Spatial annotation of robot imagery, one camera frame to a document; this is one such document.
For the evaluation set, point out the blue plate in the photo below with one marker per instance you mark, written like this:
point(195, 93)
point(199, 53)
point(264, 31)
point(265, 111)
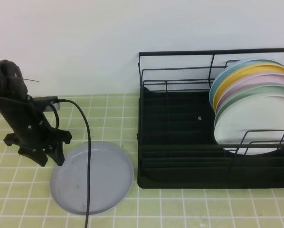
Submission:
point(232, 68)

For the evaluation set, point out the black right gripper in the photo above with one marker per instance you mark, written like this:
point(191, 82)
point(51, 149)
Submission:
point(32, 132)

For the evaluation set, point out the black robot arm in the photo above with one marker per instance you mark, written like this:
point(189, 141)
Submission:
point(12, 86)

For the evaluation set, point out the black wire dish rack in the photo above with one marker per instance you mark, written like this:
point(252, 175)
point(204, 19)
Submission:
point(177, 78)

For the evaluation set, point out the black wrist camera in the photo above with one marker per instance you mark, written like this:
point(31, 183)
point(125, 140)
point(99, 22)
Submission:
point(42, 103)

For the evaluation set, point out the black drip tray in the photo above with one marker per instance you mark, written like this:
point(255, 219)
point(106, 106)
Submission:
point(237, 178)

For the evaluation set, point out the grey plate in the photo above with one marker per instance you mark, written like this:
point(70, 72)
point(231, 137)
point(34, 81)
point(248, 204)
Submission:
point(111, 177)

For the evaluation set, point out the green plate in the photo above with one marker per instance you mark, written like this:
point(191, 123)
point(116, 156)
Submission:
point(245, 92)

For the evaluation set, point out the yellow plate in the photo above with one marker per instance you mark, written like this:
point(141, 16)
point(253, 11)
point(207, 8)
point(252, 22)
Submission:
point(245, 71)

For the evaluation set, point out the pink plate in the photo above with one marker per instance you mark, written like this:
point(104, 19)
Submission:
point(250, 80)

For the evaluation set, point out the white plate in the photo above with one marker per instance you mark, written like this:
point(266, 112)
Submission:
point(254, 118)

